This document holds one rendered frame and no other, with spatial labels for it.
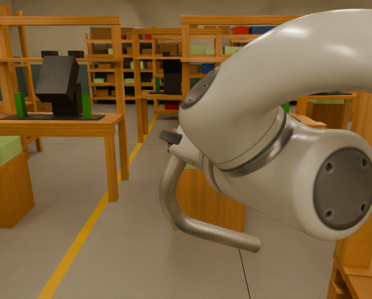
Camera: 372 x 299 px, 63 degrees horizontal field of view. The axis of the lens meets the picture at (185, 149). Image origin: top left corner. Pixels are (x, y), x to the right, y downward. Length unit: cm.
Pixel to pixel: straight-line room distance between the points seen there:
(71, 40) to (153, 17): 284
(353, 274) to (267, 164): 101
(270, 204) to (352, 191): 6
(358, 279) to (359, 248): 10
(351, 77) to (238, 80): 7
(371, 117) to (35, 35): 1124
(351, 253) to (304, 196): 101
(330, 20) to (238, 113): 8
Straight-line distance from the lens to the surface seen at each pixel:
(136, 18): 1072
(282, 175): 23
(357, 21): 22
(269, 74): 20
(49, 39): 1156
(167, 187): 51
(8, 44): 512
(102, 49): 1092
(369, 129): 106
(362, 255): 125
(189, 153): 37
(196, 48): 744
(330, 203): 24
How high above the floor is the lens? 158
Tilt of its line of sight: 18 degrees down
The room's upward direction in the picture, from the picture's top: straight up
